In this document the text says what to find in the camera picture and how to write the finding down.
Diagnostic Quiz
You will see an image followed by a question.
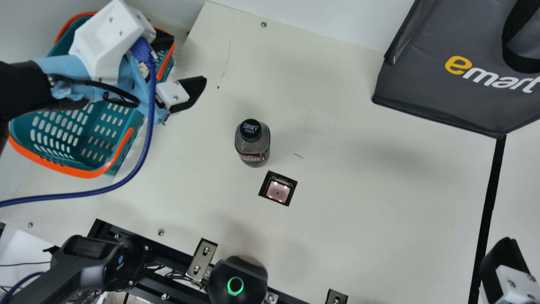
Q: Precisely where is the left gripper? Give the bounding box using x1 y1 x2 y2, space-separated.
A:
33 28 176 126

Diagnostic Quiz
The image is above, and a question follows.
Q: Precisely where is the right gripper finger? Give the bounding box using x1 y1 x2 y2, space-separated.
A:
479 237 540 304

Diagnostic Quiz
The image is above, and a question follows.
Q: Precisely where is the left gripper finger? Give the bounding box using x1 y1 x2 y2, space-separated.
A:
155 76 208 114

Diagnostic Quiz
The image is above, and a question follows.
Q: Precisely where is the dark coffee bottle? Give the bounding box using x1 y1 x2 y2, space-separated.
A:
234 118 271 168

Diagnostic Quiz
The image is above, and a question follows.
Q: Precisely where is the teal shopping basket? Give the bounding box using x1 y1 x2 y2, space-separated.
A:
8 11 176 179

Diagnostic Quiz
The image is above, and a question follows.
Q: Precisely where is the black strip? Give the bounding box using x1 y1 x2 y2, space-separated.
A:
468 134 507 304

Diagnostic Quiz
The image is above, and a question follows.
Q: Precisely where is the small square scanner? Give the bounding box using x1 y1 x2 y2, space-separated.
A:
258 170 298 207

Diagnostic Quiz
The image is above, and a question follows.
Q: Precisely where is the black device with green light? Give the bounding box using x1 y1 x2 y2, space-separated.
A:
208 255 269 304

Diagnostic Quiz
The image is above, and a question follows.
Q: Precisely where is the blue cable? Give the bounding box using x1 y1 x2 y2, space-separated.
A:
0 271 43 304
0 37 159 209

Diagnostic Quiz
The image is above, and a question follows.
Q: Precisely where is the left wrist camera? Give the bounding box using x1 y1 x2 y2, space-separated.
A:
68 0 157 81

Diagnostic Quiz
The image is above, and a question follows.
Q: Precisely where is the thin black cable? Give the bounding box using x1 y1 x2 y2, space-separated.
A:
48 73 141 109

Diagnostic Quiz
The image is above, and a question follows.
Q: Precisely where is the dark grey bag with straps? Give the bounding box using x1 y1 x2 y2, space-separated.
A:
371 0 540 139

